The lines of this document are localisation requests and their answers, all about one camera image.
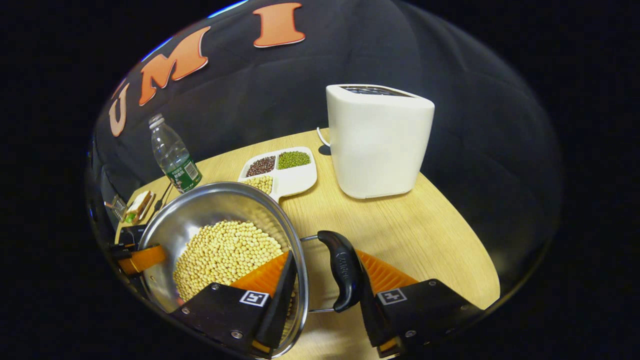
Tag white divided plate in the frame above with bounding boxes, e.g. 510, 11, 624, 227
238, 146, 319, 203

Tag pile of soybeans in pot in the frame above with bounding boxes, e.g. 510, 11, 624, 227
172, 220, 285, 303

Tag black backdrop cloth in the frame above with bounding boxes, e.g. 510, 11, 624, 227
87, 0, 563, 311

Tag steel pot with black handle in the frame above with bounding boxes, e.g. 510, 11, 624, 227
136, 181, 368, 359

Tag small black utensil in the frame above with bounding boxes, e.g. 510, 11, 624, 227
153, 182, 174, 213

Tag clear plastic water bottle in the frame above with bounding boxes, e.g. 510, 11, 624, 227
148, 113, 203, 194

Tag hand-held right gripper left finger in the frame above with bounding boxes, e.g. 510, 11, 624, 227
169, 250, 299, 360

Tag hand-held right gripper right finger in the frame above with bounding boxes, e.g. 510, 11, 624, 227
355, 249, 485, 359

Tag white boxy appliance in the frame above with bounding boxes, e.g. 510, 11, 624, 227
325, 83, 436, 200

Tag small portion of soybeans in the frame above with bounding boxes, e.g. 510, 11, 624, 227
243, 175, 274, 195

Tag portion of green mung beans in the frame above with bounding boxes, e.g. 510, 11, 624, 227
277, 151, 311, 170

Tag portion of red beans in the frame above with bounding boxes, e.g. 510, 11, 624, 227
246, 155, 277, 178

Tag sandwich with green filling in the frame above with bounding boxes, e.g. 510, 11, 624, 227
124, 190, 156, 225

